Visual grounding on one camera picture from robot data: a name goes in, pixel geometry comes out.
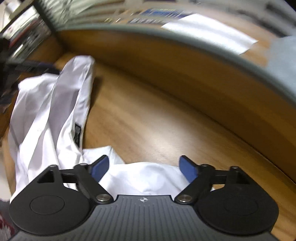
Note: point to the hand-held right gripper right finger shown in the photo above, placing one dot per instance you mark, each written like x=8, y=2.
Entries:
x=188, y=169

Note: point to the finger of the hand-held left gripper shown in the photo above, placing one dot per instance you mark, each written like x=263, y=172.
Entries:
x=34, y=65

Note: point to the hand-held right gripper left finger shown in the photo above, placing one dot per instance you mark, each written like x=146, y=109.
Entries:
x=100, y=166

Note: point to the white shirt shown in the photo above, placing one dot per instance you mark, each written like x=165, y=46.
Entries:
x=41, y=104

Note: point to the person's patterned clothing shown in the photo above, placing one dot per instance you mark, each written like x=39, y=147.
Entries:
x=5, y=222

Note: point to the white paper sheet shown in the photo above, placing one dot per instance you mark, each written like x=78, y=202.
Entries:
x=208, y=32

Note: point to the light blue cloth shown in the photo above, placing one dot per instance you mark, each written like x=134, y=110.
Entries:
x=284, y=60

